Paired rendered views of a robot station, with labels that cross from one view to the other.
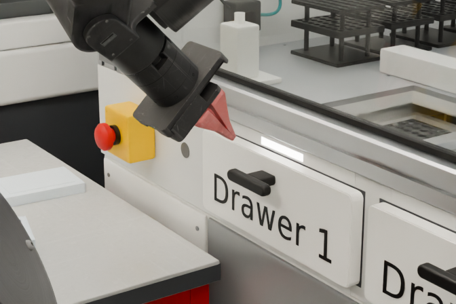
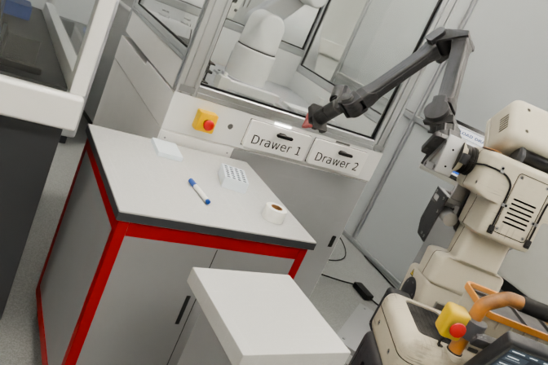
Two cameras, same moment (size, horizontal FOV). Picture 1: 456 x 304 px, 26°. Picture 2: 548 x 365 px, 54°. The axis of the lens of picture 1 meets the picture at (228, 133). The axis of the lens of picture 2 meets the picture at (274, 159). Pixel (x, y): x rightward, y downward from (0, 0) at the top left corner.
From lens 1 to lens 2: 2.29 m
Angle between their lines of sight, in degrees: 84
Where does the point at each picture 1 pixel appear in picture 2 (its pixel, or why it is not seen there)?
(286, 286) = (268, 164)
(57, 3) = (357, 107)
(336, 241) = (302, 149)
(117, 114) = (211, 116)
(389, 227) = (322, 144)
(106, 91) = (178, 103)
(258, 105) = (278, 113)
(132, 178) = (185, 138)
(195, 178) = (232, 135)
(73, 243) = not seen: hidden behind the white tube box
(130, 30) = not seen: hidden behind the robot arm
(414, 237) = (329, 146)
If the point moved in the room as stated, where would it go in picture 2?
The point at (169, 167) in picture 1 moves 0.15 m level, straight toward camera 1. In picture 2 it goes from (216, 133) to (253, 148)
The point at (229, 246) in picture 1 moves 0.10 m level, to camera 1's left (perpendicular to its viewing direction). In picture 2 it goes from (243, 156) to (239, 162)
